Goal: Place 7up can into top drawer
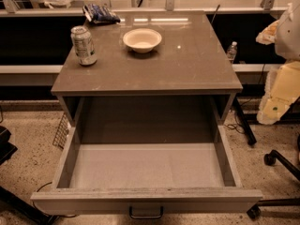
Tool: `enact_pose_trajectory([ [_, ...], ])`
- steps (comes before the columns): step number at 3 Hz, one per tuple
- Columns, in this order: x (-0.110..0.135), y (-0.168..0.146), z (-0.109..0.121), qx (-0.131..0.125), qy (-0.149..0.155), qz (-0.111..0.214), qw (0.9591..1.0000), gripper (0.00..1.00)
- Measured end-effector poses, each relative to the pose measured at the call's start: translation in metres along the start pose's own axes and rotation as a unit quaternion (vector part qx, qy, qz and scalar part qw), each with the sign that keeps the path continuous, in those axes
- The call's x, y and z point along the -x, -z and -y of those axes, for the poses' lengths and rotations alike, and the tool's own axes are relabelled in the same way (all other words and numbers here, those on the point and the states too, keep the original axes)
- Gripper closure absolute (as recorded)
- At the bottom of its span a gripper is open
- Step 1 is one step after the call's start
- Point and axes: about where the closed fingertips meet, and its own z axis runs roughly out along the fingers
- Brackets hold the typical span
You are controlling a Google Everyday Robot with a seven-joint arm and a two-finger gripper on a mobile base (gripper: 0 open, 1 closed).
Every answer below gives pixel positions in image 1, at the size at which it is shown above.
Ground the black floor cable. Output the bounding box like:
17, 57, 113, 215
224, 110, 248, 135

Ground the black table leg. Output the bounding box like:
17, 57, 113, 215
232, 97, 257, 146

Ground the wire mesh rack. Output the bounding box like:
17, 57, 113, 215
52, 114, 70, 149

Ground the black metal drawer handle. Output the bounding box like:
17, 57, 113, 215
128, 206, 164, 219

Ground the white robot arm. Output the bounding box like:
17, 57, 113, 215
256, 0, 300, 125

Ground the blue chip bag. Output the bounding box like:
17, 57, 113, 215
82, 4, 120, 24

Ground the open grey top drawer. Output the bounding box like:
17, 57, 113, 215
31, 96, 262, 215

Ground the white paper bowl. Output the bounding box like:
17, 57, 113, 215
123, 28, 162, 53

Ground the clear plastic water bottle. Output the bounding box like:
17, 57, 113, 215
226, 41, 237, 63

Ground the grey cabinet with top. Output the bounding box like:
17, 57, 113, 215
52, 11, 242, 121

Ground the black equipment at left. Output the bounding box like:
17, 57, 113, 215
0, 126, 59, 225

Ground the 7up soda can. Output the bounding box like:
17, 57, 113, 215
70, 25, 97, 66

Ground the black office chair base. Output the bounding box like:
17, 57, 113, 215
246, 149, 300, 220

